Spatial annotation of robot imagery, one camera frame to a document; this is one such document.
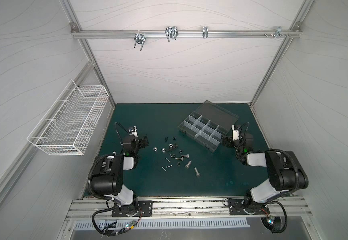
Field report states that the large silver hex bolt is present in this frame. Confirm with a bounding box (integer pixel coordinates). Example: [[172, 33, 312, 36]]
[[194, 168, 201, 177]]

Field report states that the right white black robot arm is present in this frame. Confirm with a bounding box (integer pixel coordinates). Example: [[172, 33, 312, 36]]
[[222, 134, 309, 215]]

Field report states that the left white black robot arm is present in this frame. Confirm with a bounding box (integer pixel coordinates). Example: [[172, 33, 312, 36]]
[[87, 135, 149, 217]]

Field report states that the clear plastic compartment organizer box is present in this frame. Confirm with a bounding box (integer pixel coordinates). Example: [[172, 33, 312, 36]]
[[179, 101, 239, 153]]

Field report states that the green table mat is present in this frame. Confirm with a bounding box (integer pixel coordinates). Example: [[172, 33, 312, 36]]
[[100, 104, 267, 197]]

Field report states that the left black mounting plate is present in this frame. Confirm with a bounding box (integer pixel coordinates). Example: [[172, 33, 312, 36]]
[[112, 201, 153, 218]]

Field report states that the black mounting plate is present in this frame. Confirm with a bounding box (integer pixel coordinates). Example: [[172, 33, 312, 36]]
[[224, 198, 270, 216], [112, 201, 153, 218]]

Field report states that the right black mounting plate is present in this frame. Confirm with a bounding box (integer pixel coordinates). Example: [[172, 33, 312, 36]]
[[224, 198, 270, 216]]

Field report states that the left metal U-bolt clamp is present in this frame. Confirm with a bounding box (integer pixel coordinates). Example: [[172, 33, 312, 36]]
[[134, 33, 146, 51]]

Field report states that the metal u-bolt clamp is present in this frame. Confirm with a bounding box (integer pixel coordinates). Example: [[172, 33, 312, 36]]
[[165, 26, 179, 42], [134, 33, 146, 51]]

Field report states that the middle metal U-bolt clamp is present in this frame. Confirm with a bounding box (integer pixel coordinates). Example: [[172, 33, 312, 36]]
[[165, 26, 179, 42]]

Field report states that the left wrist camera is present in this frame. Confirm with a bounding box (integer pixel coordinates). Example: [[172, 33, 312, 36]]
[[128, 126, 138, 138]]

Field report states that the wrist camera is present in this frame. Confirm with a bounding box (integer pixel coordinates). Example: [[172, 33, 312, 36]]
[[232, 125, 241, 141], [128, 126, 138, 138]]

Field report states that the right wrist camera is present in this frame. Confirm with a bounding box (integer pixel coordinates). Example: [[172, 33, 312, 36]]
[[232, 125, 241, 141]]

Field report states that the white wire basket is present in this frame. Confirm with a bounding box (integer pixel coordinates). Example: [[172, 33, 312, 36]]
[[27, 80, 109, 156]]

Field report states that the white slotted cable duct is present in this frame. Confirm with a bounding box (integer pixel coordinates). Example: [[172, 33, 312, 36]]
[[74, 218, 250, 231]]

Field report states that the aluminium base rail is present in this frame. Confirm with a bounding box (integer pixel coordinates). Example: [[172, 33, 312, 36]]
[[65, 196, 313, 220]]

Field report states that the left base cable bundle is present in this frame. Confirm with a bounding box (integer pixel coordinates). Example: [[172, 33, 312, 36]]
[[91, 205, 143, 238]]

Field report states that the right base cable loop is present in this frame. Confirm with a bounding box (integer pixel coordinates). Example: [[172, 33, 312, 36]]
[[260, 200, 288, 234]]

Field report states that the small metal bracket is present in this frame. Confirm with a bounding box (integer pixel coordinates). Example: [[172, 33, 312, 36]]
[[203, 27, 209, 39]]

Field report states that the right metal bracket with bolts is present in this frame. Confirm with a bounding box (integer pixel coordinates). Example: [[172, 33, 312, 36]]
[[264, 27, 291, 39]]

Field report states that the horizontal aluminium top rail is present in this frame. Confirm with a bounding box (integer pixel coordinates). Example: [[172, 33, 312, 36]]
[[72, 29, 303, 39]]

